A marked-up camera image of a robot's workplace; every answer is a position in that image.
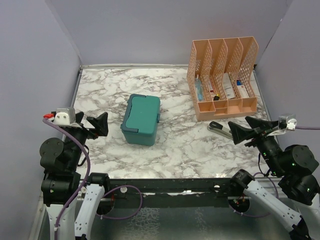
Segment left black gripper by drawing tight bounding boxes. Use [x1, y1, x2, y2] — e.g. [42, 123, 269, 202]
[65, 110, 108, 170]

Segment teal medicine kit box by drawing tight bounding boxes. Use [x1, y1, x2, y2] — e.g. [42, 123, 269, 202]
[120, 94, 161, 146]

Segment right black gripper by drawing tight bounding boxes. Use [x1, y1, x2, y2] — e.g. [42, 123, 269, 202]
[228, 114, 285, 175]

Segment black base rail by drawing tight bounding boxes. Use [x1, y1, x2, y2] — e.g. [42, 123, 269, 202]
[100, 178, 244, 209]

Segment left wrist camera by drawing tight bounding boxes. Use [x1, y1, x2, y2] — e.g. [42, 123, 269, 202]
[43, 107, 77, 127]

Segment peach file organizer rack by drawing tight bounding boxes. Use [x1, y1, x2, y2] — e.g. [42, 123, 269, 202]
[186, 36, 259, 121]

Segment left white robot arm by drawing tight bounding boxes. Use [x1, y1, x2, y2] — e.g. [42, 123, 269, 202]
[39, 108, 111, 240]

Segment blue item in rack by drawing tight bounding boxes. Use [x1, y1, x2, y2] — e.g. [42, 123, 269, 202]
[195, 75, 204, 102]

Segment white red medicine box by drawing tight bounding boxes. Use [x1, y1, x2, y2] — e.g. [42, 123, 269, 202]
[236, 79, 250, 98]

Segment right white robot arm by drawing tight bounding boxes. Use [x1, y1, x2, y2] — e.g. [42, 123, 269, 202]
[228, 114, 320, 240]

